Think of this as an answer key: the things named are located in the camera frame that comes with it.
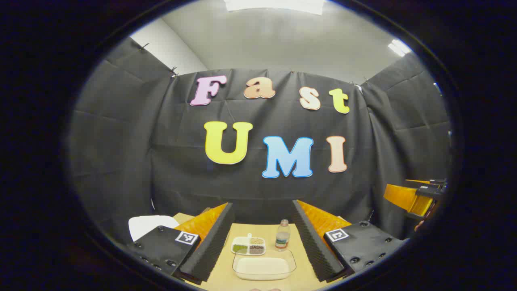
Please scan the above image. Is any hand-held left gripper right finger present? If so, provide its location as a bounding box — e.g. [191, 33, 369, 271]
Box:
[292, 199, 408, 283]

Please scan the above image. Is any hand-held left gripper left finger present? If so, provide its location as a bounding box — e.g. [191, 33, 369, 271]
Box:
[128, 202, 235, 283]

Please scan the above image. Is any clear tray of white rice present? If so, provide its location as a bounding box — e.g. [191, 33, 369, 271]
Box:
[232, 249, 296, 281]

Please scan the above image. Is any white rice cooker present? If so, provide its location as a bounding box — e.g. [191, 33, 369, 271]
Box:
[128, 215, 180, 242]

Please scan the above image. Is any clear plastic bottle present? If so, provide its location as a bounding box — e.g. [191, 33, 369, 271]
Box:
[275, 219, 291, 252]

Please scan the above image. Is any white divided dish of grains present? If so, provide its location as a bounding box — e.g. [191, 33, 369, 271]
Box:
[231, 233, 266, 256]

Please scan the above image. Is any black backdrop cloth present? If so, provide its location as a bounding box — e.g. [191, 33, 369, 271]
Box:
[69, 37, 452, 245]

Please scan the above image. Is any ceiling light panel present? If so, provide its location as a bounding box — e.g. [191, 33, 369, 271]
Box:
[388, 39, 412, 57]
[224, 0, 326, 15]

